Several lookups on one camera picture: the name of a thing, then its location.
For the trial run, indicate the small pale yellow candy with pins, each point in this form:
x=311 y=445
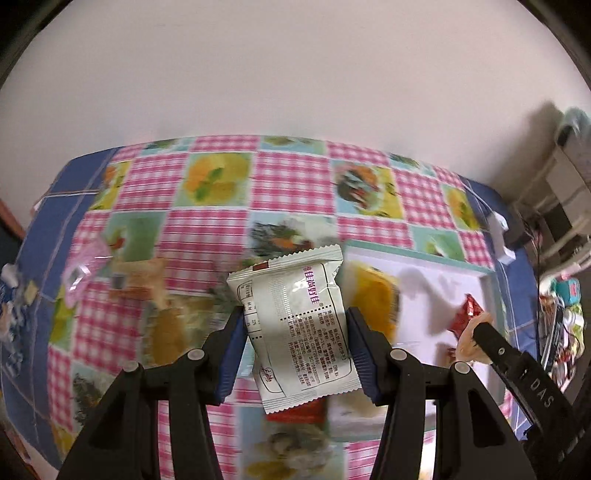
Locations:
x=30 y=291

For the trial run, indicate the white box with teal rim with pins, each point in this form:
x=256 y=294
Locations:
x=429 y=286

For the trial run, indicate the checkered fruit print tablecloth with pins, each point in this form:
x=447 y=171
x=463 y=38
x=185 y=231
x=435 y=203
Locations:
x=207 y=221

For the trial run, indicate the red cartoon snack packet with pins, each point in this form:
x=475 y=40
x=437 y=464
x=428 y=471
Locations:
x=466 y=311

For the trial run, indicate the heap of colourful packets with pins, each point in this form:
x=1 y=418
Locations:
x=563 y=318

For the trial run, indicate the orange clear snack packet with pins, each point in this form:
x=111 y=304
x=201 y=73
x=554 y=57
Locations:
x=376 y=295

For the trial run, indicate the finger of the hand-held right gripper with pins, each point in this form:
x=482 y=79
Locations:
x=494 y=346

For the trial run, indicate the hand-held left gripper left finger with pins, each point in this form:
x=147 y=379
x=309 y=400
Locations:
x=233 y=355

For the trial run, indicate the white printed snack packet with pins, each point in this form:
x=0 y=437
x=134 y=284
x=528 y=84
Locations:
x=295 y=323

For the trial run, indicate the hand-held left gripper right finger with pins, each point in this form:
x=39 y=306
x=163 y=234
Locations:
x=364 y=355

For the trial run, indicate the red patterned snack packet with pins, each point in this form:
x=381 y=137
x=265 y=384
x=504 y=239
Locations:
x=295 y=411

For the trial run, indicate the white plastic table clip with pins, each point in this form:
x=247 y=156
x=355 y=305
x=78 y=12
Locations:
x=501 y=235

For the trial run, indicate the pale yellow jelly cup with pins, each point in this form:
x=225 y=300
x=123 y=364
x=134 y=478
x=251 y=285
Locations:
x=468 y=344

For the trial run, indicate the blue white crumpled wrapper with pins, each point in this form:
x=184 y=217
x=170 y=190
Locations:
x=9 y=314

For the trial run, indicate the black power adapter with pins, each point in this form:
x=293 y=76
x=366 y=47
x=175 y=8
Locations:
x=516 y=230

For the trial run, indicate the beige orange snack packet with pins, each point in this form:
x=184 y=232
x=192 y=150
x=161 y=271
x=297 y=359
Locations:
x=143 y=277

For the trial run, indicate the pink snack packet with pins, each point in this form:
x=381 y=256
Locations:
x=87 y=263

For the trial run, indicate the reddish wooden board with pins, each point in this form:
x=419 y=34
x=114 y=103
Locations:
x=9 y=221

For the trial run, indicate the white metal rack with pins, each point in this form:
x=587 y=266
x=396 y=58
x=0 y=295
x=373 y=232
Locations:
x=568 y=184

